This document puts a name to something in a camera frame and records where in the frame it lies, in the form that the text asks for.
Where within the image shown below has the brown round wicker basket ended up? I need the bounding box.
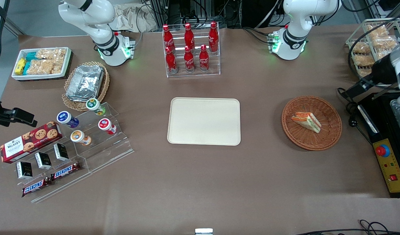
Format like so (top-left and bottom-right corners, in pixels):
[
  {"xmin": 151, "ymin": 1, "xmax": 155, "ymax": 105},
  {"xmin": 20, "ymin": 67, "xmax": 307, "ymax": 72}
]
[{"xmin": 281, "ymin": 96, "xmax": 343, "ymax": 151}]

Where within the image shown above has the triangular sandwich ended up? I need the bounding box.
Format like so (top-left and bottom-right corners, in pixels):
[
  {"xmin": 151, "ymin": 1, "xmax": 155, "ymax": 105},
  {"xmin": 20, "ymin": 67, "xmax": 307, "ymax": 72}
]
[{"xmin": 291, "ymin": 112, "xmax": 322, "ymax": 134}]

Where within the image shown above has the light oval wicker basket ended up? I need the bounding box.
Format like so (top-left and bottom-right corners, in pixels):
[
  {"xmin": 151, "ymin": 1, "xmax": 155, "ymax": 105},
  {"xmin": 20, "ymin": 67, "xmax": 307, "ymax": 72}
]
[{"xmin": 62, "ymin": 61, "xmax": 110, "ymax": 112}]

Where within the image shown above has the cream plastic tray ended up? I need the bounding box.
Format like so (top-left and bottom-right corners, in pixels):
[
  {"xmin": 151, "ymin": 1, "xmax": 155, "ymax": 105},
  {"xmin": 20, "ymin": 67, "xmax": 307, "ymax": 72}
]
[{"xmin": 167, "ymin": 97, "xmax": 241, "ymax": 146}]

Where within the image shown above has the red Walkers cookie box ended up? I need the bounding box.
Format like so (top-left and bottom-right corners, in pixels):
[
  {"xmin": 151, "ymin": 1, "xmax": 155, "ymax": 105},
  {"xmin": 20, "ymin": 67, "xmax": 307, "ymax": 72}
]
[{"xmin": 0, "ymin": 121, "xmax": 63, "ymax": 164}]

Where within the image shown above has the purple gum bottle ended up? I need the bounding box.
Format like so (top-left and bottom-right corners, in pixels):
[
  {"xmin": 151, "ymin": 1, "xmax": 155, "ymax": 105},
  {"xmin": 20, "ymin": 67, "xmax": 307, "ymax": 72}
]
[{"xmin": 56, "ymin": 111, "xmax": 80, "ymax": 129}]

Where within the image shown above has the black appliance box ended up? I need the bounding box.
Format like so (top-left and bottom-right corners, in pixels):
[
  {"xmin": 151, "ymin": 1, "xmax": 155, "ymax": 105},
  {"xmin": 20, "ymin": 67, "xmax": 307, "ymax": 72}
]
[{"xmin": 357, "ymin": 92, "xmax": 400, "ymax": 198}]

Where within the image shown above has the small black chocolate box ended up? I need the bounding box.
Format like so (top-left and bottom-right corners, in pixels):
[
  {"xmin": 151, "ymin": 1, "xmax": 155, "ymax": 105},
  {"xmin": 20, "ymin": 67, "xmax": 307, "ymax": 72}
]
[
  {"xmin": 16, "ymin": 161, "xmax": 33, "ymax": 179},
  {"xmin": 34, "ymin": 152, "xmax": 53, "ymax": 169},
  {"xmin": 53, "ymin": 143, "xmax": 69, "ymax": 162}
]

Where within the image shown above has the yellow snack pack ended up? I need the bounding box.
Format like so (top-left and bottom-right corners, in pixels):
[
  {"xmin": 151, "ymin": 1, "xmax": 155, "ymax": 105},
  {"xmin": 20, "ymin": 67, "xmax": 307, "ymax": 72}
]
[{"xmin": 14, "ymin": 58, "xmax": 26, "ymax": 75}]

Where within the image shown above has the rice cracker snack bag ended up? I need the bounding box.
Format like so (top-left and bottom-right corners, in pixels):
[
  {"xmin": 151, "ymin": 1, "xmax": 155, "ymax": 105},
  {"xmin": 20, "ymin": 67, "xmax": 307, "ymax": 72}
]
[
  {"xmin": 36, "ymin": 48, "xmax": 67, "ymax": 66},
  {"xmin": 26, "ymin": 59, "xmax": 64, "ymax": 75}
]

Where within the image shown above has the orange gum bottle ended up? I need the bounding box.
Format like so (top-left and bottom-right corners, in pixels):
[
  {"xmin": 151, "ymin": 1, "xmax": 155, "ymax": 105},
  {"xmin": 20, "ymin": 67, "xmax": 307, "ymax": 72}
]
[{"xmin": 70, "ymin": 130, "xmax": 92, "ymax": 146}]

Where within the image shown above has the red emergency stop button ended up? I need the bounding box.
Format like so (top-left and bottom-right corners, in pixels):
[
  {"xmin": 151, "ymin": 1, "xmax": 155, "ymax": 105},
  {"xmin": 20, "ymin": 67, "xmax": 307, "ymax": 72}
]
[{"xmin": 375, "ymin": 144, "xmax": 391, "ymax": 158}]

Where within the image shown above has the Snickers bar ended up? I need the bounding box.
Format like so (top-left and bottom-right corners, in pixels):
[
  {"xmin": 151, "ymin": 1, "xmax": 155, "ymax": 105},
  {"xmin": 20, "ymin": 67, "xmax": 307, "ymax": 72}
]
[
  {"xmin": 51, "ymin": 162, "xmax": 81, "ymax": 181},
  {"xmin": 22, "ymin": 177, "xmax": 55, "ymax": 198}
]

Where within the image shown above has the white rectangular snack bin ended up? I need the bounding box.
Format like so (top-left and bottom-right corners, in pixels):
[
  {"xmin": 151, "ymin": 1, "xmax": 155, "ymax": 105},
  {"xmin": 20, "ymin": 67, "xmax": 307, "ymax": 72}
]
[{"xmin": 11, "ymin": 47, "xmax": 72, "ymax": 81}]

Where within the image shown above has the stack of foil containers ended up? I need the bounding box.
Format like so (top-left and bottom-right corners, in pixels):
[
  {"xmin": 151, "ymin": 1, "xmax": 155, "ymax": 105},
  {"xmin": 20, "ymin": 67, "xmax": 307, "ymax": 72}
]
[{"xmin": 66, "ymin": 65, "xmax": 104, "ymax": 102}]

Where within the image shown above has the green gum bottle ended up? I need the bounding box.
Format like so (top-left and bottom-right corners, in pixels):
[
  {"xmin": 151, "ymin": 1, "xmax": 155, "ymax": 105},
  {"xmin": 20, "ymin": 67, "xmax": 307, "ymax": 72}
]
[{"xmin": 86, "ymin": 98, "xmax": 106, "ymax": 117}]

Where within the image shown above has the red gum bottle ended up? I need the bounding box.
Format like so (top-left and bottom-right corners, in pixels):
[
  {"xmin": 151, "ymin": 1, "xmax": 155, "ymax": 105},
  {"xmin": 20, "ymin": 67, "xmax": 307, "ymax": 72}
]
[{"xmin": 98, "ymin": 118, "xmax": 117, "ymax": 135}]

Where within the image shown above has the clear acrylic stepped stand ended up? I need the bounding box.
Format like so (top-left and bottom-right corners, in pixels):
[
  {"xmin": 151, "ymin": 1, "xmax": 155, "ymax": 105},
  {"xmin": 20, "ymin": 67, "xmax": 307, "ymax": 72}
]
[
  {"xmin": 13, "ymin": 137, "xmax": 92, "ymax": 204},
  {"xmin": 58, "ymin": 102, "xmax": 135, "ymax": 174}
]

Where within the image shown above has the yellow control panel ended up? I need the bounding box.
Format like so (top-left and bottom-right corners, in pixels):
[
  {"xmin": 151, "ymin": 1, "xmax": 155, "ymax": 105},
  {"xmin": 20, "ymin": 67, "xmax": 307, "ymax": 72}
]
[{"xmin": 373, "ymin": 138, "xmax": 400, "ymax": 193}]

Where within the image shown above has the clear acrylic bottle stand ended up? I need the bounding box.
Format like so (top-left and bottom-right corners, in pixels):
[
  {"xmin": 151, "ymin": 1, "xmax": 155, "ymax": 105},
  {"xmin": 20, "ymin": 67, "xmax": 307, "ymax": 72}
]
[{"xmin": 163, "ymin": 23, "xmax": 221, "ymax": 78}]

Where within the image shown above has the beige cloth bag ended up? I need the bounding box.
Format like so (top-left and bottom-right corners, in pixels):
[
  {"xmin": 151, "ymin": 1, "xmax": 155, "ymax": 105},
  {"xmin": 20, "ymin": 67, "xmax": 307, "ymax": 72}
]
[{"xmin": 109, "ymin": 3, "xmax": 158, "ymax": 33}]

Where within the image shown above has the red cola bottle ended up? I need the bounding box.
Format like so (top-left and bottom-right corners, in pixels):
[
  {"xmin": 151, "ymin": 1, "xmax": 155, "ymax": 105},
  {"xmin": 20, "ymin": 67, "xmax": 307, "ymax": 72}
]
[
  {"xmin": 165, "ymin": 47, "xmax": 178, "ymax": 74},
  {"xmin": 208, "ymin": 21, "xmax": 219, "ymax": 53},
  {"xmin": 199, "ymin": 45, "xmax": 210, "ymax": 71},
  {"xmin": 163, "ymin": 24, "xmax": 175, "ymax": 53},
  {"xmin": 184, "ymin": 46, "xmax": 196, "ymax": 72},
  {"xmin": 184, "ymin": 23, "xmax": 196, "ymax": 49}
]

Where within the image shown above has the black equipment rack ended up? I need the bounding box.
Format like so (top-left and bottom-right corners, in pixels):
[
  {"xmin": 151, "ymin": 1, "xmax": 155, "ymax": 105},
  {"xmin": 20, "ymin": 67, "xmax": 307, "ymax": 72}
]
[{"xmin": 147, "ymin": 0, "xmax": 285, "ymax": 29}]

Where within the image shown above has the black cable with plug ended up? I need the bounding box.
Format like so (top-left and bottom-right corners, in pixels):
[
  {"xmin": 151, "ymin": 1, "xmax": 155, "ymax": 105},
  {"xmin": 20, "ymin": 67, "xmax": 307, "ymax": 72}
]
[{"xmin": 337, "ymin": 87, "xmax": 373, "ymax": 144}]

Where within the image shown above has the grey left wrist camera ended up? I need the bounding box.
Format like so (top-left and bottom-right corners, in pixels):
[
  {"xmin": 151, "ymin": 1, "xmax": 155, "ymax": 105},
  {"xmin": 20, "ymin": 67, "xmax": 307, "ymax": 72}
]
[{"xmin": 371, "ymin": 40, "xmax": 400, "ymax": 92}]

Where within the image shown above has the white wire basket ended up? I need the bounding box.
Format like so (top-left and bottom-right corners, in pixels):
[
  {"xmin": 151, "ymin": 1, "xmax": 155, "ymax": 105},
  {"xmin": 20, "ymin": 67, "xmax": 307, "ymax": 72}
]
[{"xmin": 345, "ymin": 18, "xmax": 400, "ymax": 79}]

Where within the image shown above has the black arm base cable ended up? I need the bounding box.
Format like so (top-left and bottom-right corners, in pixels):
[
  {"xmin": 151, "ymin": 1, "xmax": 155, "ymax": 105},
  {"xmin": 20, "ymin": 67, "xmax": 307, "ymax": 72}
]
[{"xmin": 242, "ymin": 26, "xmax": 275, "ymax": 45}]

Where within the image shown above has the black floor cable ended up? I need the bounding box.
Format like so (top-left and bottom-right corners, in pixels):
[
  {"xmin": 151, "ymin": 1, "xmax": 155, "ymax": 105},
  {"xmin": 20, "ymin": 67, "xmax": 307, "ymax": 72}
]
[{"xmin": 294, "ymin": 219, "xmax": 400, "ymax": 235}]

